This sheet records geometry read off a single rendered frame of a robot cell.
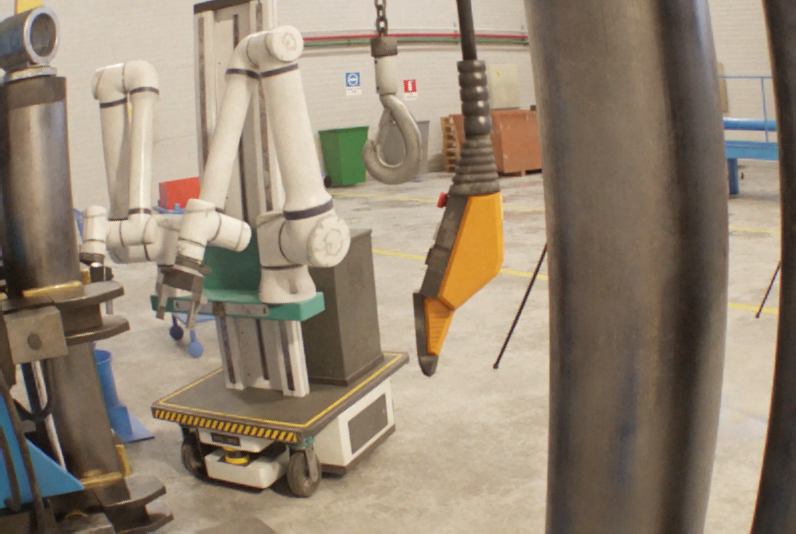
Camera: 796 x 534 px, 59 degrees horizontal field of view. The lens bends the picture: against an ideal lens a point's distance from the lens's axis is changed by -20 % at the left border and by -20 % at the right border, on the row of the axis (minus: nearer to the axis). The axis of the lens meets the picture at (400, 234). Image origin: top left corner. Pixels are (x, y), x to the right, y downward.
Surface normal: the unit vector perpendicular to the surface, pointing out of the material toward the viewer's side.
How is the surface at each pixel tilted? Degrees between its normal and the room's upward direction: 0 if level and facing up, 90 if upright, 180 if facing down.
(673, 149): 90
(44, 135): 90
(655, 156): 90
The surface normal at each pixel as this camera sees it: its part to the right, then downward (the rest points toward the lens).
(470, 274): -0.15, 0.16
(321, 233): 0.62, 0.16
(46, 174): 0.76, 0.04
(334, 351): -0.37, 0.17
